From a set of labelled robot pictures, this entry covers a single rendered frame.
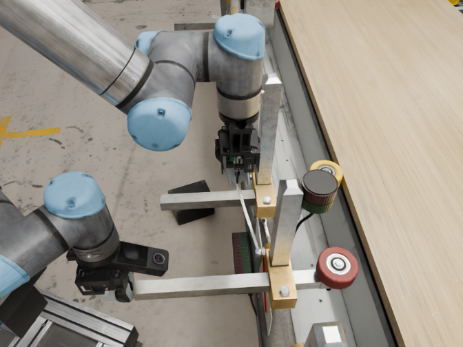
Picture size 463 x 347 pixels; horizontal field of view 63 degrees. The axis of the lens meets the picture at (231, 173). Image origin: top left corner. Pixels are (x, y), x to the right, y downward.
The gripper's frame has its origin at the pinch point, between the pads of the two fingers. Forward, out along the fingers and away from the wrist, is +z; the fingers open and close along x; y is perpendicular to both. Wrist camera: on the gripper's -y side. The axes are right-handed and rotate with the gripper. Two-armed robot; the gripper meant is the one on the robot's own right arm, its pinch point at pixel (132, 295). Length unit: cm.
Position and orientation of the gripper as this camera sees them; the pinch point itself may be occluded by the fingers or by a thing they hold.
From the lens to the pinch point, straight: 85.8
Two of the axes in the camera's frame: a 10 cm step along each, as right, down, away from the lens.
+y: -10.0, 0.5, -0.5
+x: 0.7, 7.3, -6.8
